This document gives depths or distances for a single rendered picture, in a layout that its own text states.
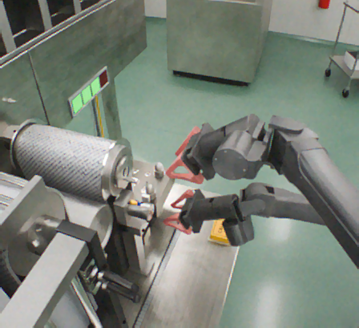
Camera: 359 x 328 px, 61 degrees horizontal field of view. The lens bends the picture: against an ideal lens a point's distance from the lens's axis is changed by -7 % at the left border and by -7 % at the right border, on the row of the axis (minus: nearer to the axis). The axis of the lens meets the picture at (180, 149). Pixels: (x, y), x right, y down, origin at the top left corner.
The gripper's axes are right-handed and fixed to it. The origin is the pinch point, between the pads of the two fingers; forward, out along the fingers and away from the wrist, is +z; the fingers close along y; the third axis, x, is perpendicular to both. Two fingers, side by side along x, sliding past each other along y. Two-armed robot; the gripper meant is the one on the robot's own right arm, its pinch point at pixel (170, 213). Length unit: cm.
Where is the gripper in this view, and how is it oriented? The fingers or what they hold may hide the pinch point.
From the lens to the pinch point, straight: 88.6
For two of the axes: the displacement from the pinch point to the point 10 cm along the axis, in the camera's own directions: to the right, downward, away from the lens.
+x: -4.8, -7.6, -4.4
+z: -8.2, 2.1, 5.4
